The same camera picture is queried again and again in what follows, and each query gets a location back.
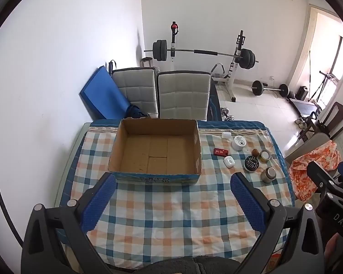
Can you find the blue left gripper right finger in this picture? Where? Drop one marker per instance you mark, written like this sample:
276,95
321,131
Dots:
251,201

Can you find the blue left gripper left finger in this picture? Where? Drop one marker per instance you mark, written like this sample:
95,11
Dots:
94,201

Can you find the metal perforated strainer jar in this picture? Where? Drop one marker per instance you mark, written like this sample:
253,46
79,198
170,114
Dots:
268,175

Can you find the black round ME tin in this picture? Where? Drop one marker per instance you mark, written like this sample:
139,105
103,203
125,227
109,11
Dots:
251,163

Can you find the white earbud case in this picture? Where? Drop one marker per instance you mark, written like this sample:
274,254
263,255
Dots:
229,162

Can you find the brown walnut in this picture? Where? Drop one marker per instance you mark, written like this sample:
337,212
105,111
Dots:
255,152

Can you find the red rectangular small box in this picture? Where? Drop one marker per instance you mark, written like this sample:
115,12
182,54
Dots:
220,152

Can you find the white round labelled jar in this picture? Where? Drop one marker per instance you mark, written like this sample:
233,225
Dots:
238,143

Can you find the small white rectangular case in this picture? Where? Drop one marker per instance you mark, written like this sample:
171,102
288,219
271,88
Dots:
226,135

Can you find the person hand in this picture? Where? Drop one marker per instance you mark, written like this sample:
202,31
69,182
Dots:
333,251

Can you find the orange floral cloth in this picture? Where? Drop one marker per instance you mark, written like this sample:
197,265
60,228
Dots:
325,154

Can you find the plaid tablecloth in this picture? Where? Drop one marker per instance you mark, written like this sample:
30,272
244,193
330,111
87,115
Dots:
147,223

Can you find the dark wooden chair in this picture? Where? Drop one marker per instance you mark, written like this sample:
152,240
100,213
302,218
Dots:
331,125

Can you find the open cardboard box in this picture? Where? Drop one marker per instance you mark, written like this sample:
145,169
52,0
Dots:
160,151

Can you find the dark blue crumpled bag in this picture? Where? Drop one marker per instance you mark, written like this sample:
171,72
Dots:
135,112

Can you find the chrome dumbbell on floor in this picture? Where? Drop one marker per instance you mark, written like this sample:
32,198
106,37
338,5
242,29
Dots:
225,113

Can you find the blue folded mat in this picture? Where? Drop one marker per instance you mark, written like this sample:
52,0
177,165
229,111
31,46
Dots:
102,96

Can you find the black tripod stand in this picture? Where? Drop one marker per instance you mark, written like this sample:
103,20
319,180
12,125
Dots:
327,77

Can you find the small barbell on floor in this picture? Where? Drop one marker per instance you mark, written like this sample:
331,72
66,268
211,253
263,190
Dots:
259,87

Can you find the grey padded chair left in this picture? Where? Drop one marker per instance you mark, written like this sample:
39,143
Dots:
138,85

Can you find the grey padded chair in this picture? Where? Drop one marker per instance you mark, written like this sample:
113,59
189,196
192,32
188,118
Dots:
183,94
138,85

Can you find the white weight bench rack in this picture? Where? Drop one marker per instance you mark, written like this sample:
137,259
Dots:
228,79

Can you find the grey padded chair right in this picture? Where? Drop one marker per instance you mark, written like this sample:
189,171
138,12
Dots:
183,94

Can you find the barbell on rack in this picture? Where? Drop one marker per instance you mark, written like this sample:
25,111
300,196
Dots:
246,59

